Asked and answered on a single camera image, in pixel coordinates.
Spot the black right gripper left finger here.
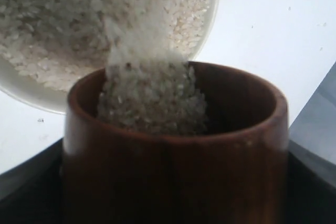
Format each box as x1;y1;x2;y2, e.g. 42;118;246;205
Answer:
1;140;62;223

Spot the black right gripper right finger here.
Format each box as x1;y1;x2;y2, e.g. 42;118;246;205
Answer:
287;141;335;224

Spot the brown wooden cup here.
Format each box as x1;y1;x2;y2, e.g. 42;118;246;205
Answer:
62;62;289;223

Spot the white bowl of rice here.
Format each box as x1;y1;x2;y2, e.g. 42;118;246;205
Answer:
1;0;218;114

